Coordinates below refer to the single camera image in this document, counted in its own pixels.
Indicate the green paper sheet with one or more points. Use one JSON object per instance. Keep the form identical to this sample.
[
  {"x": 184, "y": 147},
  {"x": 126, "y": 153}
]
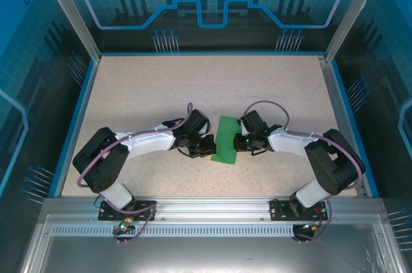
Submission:
[{"x": 225, "y": 139}]

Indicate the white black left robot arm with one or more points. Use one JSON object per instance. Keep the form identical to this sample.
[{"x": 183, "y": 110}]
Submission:
[{"x": 148, "y": 144}]

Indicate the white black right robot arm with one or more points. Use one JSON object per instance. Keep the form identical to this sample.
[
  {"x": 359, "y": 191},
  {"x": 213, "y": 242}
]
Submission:
[{"x": 289, "y": 142}]

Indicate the blue table edge strip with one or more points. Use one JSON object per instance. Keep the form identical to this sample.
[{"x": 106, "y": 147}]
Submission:
[
  {"x": 352, "y": 128},
  {"x": 74, "y": 128}
]

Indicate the grey metal tray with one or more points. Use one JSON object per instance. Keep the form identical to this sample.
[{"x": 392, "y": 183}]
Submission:
[{"x": 206, "y": 257}]

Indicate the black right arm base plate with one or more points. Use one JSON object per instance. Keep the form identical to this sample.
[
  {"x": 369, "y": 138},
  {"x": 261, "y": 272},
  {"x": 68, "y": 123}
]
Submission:
[{"x": 277, "y": 210}]

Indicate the aluminium frame rail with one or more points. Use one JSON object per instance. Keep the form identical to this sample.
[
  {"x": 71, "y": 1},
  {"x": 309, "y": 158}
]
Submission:
[{"x": 212, "y": 208}]

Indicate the aluminium side rail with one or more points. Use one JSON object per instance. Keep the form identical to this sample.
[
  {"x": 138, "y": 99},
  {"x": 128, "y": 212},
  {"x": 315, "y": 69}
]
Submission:
[{"x": 332, "y": 92}]

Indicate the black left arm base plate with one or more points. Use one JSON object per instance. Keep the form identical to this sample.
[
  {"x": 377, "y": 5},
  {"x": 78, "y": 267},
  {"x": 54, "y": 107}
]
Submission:
[{"x": 148, "y": 204}]

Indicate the aluminium frame post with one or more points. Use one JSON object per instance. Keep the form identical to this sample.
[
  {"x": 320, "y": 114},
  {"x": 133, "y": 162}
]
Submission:
[
  {"x": 74, "y": 12},
  {"x": 349, "y": 12}
]

